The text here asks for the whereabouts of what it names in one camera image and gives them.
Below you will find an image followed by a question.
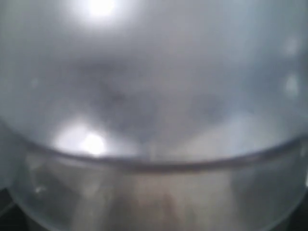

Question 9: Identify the clear plastic shaker bottle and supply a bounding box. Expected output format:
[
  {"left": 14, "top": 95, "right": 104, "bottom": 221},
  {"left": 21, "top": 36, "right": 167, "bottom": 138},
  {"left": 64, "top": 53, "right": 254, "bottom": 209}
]
[{"left": 0, "top": 0, "right": 308, "bottom": 231}]

